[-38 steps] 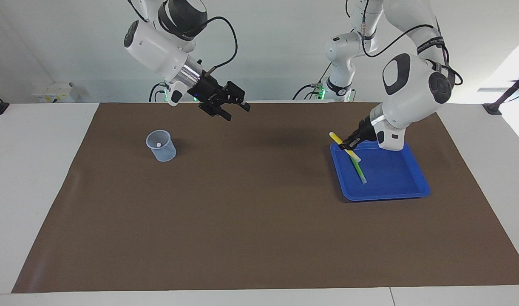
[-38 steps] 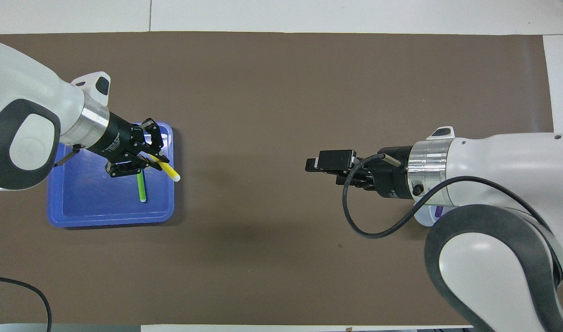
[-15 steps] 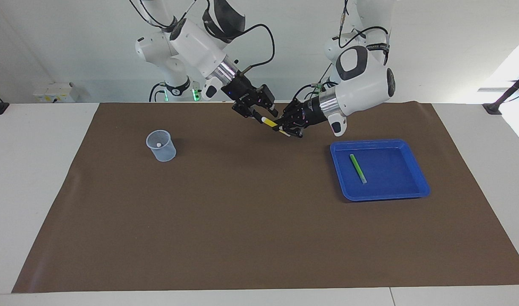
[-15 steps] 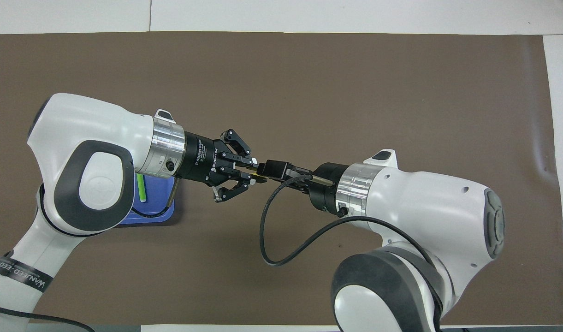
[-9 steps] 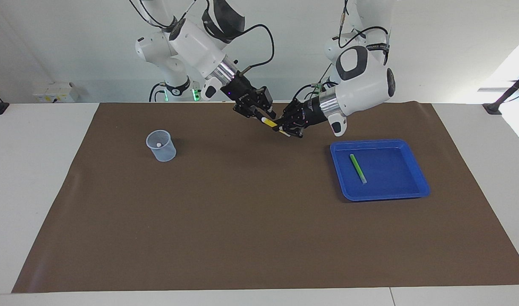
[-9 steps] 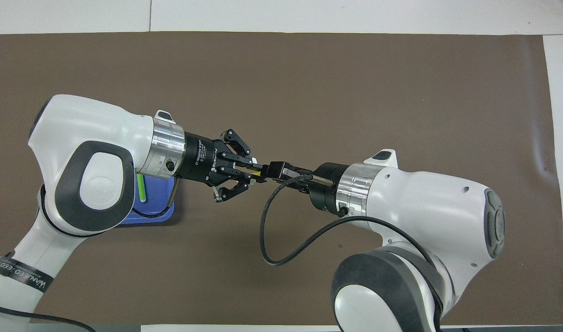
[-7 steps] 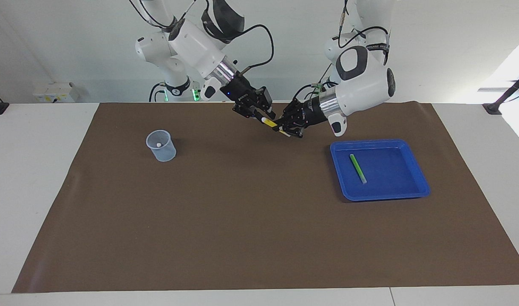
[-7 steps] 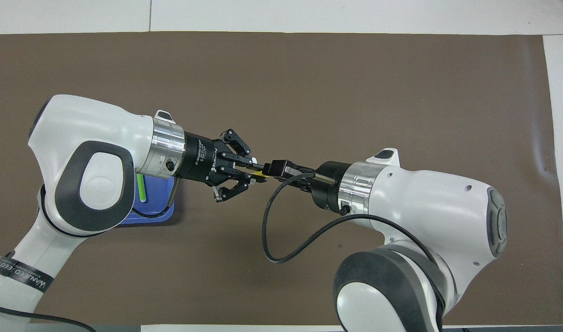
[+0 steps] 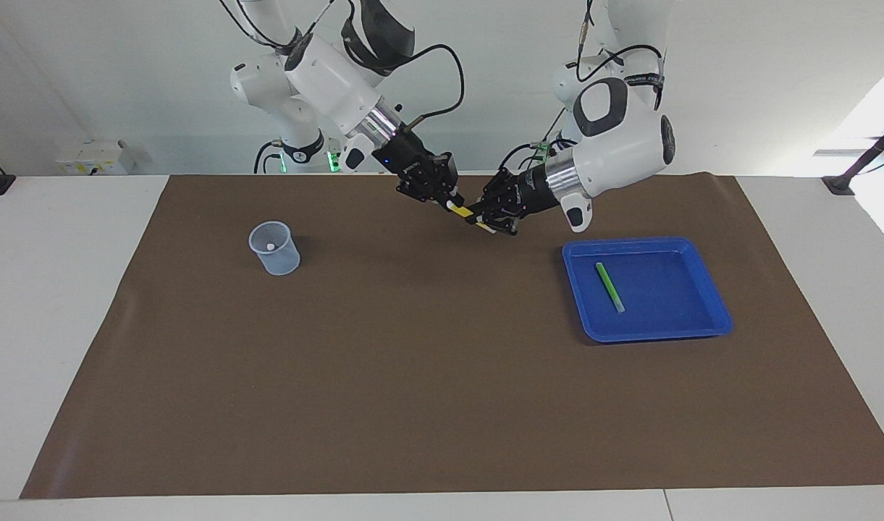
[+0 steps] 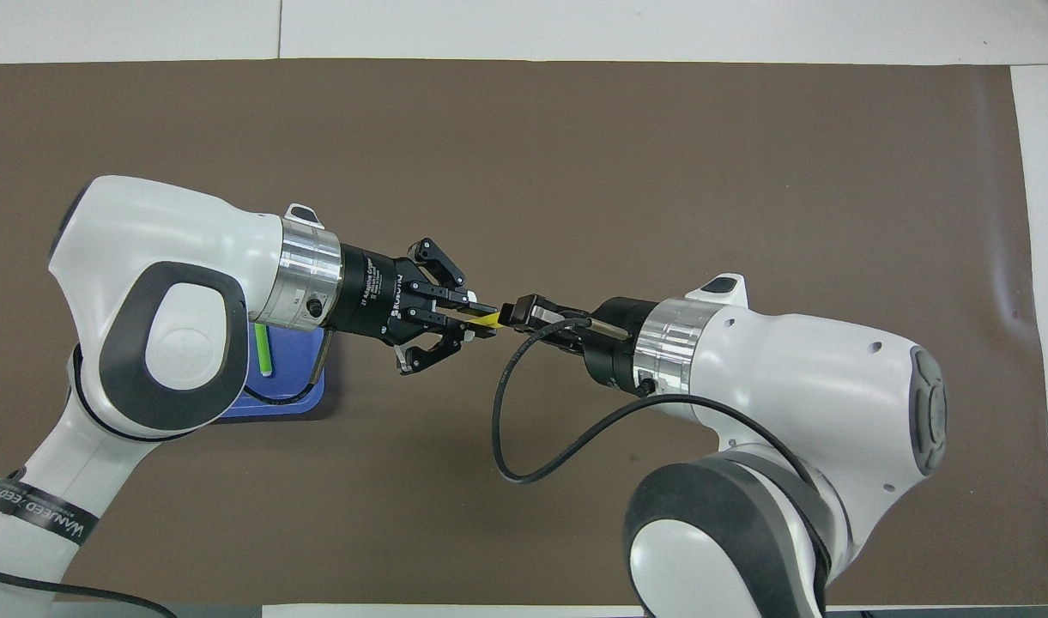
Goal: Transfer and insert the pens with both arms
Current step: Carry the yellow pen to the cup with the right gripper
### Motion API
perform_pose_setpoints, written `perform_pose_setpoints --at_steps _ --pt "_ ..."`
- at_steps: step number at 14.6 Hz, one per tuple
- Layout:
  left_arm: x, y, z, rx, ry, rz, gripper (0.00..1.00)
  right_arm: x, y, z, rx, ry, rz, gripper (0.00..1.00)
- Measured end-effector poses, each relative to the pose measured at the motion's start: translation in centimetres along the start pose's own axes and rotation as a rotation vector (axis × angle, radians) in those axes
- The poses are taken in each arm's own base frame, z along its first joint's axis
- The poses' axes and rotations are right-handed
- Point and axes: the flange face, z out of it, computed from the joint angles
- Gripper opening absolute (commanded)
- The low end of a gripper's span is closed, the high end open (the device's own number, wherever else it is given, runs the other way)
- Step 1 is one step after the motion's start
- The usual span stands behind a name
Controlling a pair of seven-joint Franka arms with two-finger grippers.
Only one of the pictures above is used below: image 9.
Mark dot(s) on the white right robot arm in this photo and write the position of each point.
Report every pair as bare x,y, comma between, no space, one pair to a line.
333,79

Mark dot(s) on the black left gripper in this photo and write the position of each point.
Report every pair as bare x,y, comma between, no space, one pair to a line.
530,192

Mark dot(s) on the yellow pen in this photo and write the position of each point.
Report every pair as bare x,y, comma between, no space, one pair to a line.
462,211

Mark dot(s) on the black camera stand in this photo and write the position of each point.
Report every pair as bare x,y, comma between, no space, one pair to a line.
858,168

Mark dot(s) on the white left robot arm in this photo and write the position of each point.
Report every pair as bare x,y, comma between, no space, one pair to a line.
622,145

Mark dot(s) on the brown table mat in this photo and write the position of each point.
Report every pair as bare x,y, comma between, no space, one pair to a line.
442,362

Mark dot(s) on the white wall socket box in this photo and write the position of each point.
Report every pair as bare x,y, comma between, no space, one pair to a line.
94,158

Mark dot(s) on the blue plastic tray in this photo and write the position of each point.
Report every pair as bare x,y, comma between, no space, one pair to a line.
659,289

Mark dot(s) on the translucent plastic cup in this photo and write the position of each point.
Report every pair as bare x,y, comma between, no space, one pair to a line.
279,264

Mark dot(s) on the green pen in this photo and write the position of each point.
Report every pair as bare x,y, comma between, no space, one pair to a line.
610,288

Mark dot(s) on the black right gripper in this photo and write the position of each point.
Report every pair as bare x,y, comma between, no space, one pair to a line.
416,163

